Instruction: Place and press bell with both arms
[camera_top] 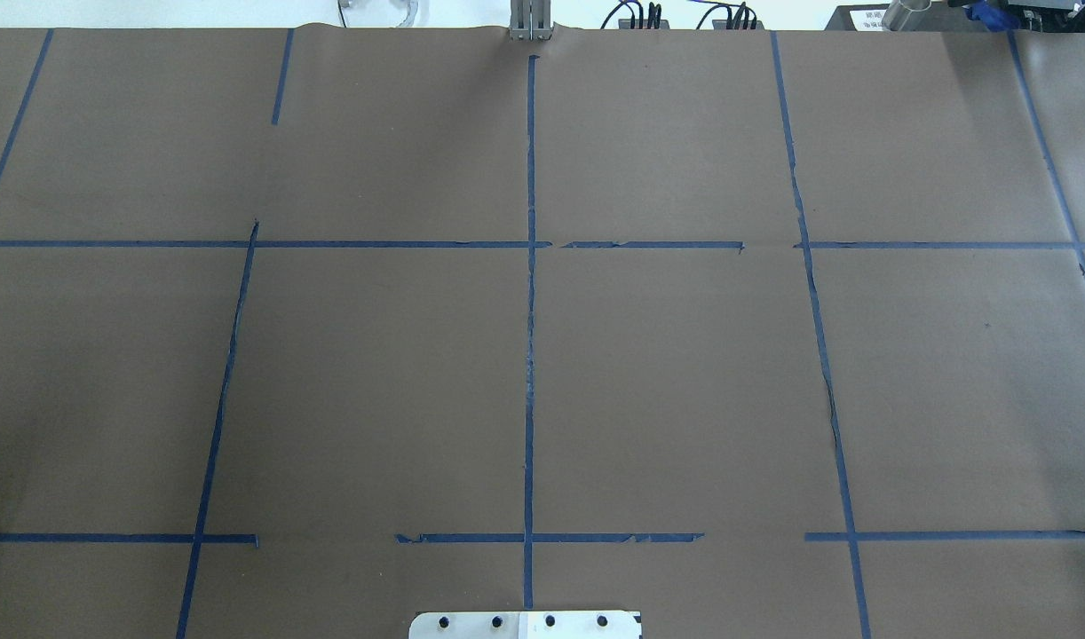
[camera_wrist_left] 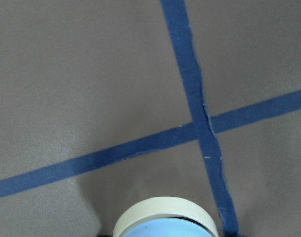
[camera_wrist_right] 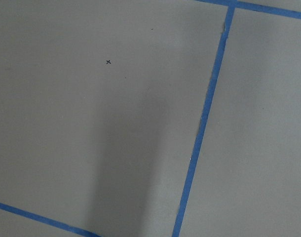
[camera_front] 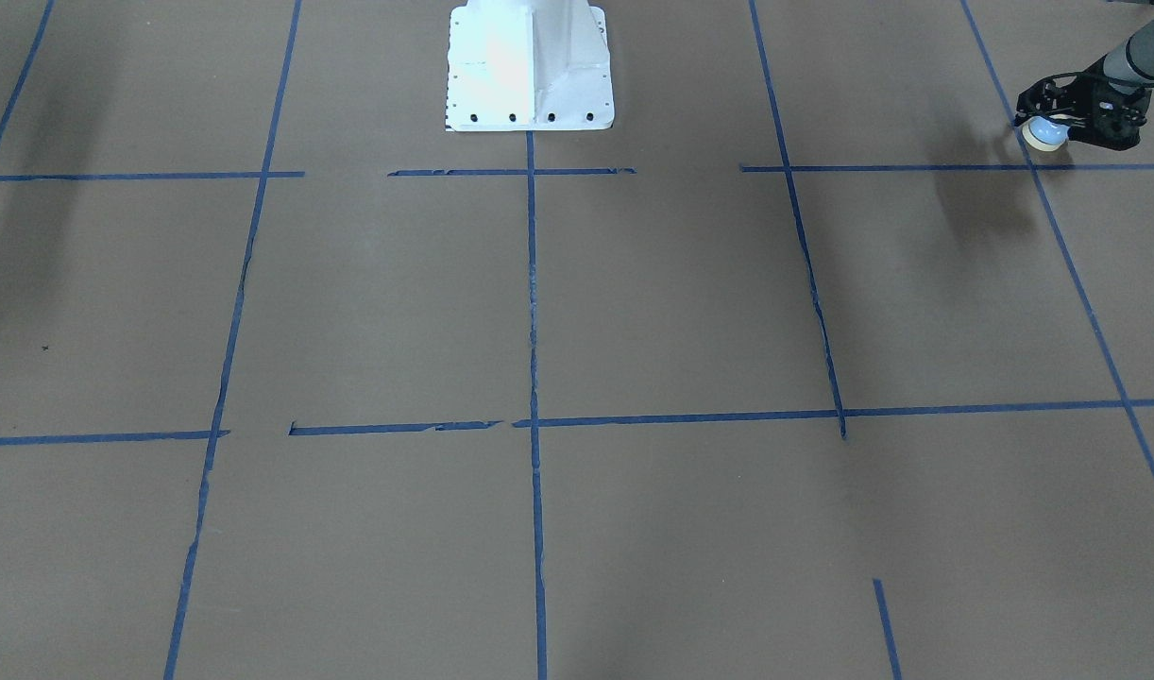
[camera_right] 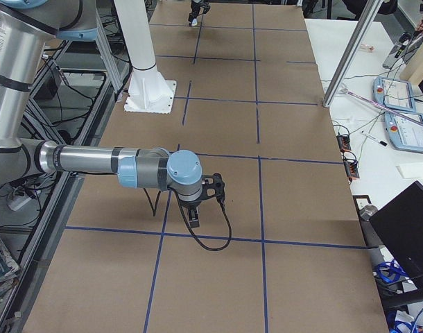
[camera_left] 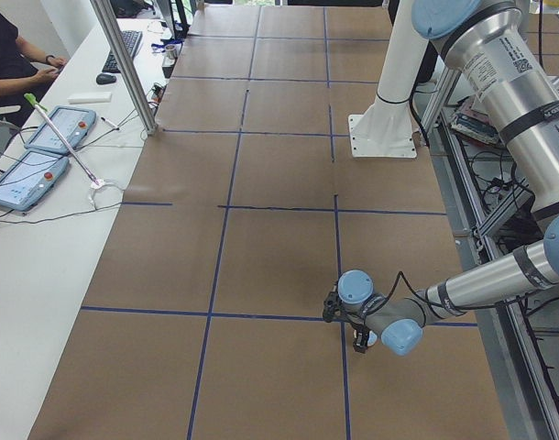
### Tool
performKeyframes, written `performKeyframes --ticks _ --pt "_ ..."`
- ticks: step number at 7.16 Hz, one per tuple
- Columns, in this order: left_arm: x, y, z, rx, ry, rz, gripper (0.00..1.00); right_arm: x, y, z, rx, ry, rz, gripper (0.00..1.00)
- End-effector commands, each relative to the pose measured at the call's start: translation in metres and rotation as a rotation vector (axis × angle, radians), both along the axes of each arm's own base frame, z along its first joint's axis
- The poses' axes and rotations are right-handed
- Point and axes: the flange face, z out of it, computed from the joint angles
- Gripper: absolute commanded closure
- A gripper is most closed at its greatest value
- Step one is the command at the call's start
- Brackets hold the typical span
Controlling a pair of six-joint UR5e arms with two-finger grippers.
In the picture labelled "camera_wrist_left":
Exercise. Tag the blue bell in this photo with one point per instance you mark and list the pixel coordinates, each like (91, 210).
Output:
(165, 217)

